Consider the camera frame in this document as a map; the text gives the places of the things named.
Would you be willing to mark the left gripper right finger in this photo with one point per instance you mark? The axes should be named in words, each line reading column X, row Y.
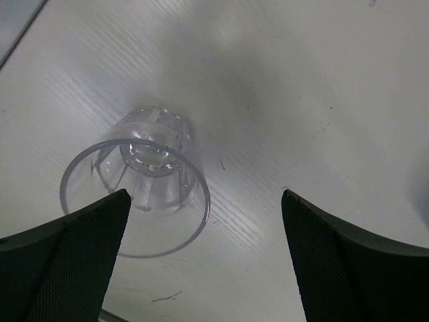
column 346, row 273

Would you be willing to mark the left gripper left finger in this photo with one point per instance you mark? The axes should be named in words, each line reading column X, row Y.
column 60, row 271

